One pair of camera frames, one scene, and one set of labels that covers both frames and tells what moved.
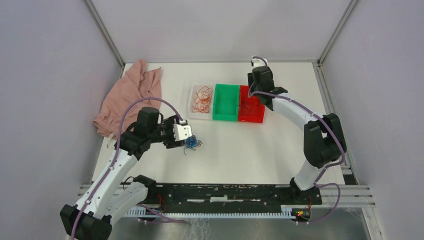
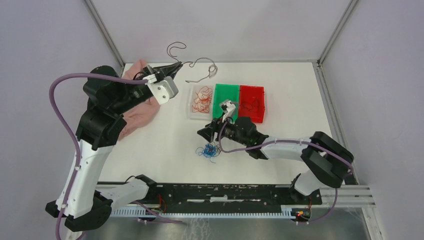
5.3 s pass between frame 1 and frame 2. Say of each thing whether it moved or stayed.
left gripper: moved
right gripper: moved
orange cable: stayed
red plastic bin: stayed
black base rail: stayed
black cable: moved
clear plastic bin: stayed
